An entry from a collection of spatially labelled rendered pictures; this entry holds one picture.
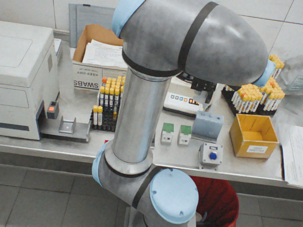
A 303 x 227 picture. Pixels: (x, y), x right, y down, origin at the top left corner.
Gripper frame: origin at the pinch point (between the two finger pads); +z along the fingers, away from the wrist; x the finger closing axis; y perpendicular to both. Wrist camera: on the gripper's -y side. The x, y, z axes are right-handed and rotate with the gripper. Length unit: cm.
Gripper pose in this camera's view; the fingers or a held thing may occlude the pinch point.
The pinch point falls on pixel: (205, 104)
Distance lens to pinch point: 119.3
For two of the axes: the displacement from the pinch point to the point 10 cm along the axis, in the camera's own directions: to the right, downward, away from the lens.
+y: -9.7, -2.3, 0.6
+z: -1.2, 6.9, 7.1
